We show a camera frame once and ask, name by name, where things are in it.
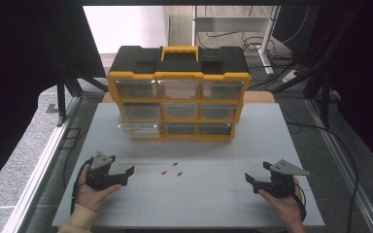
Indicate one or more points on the black curtain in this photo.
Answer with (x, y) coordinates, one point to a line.
(366, 81)
(19, 64)

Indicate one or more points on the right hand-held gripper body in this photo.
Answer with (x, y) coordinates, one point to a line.
(281, 187)

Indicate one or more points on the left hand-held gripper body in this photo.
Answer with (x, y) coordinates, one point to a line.
(101, 177)

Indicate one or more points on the white power strip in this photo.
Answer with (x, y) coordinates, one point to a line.
(289, 76)

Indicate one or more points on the person's left hand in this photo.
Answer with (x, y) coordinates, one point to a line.
(89, 197)

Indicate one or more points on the yellow black drawer cabinet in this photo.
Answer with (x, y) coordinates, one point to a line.
(178, 64)

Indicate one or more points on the blue pushpin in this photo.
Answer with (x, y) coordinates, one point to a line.
(175, 164)

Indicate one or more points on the set of clear cabinet drawers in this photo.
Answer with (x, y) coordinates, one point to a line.
(179, 110)

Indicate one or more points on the green pushpin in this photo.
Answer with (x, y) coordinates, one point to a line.
(179, 173)

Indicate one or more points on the person's right hand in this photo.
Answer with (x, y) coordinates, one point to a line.
(288, 208)

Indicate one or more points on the black metal stand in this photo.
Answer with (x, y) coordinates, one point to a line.
(324, 97)
(61, 97)

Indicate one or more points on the aluminium rail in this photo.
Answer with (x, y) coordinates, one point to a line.
(39, 174)
(343, 168)

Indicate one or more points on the white desk frame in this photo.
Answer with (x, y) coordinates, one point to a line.
(265, 42)

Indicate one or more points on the clear plastic drawer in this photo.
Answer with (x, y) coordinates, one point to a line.
(139, 129)

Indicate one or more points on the red pushpin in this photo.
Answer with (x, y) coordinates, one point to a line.
(164, 173)

